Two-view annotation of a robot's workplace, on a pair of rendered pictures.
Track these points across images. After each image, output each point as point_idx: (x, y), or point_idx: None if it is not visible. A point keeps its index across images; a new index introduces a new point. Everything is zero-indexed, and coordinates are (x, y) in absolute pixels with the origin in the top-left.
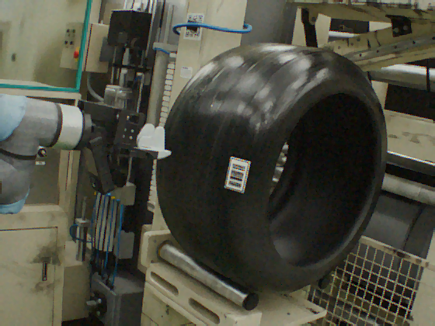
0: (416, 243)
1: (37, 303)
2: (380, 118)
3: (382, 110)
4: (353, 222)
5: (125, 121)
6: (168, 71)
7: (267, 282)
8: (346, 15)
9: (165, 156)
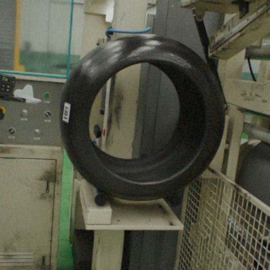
0: None
1: (42, 206)
2: (202, 80)
3: (206, 75)
4: (191, 158)
5: (0, 80)
6: None
7: (104, 186)
8: (225, 9)
9: (35, 102)
